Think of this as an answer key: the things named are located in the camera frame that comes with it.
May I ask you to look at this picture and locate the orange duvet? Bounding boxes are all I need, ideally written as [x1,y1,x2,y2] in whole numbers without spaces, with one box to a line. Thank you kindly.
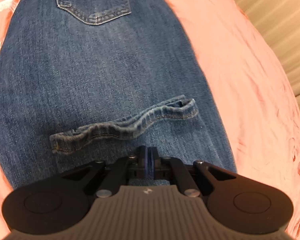
[0,0,300,239]

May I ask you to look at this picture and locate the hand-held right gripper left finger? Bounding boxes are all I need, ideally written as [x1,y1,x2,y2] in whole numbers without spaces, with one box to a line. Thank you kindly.
[60,146,151,198]

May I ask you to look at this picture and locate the beige pleated curtain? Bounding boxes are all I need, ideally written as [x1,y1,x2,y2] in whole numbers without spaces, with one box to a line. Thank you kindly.
[213,0,300,141]

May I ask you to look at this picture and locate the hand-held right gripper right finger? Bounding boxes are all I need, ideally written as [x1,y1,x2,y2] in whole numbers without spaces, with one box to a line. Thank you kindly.
[150,146,238,198]

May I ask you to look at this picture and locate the blue denim pants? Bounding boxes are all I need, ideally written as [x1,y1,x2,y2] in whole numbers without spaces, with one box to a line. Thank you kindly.
[0,0,238,191]

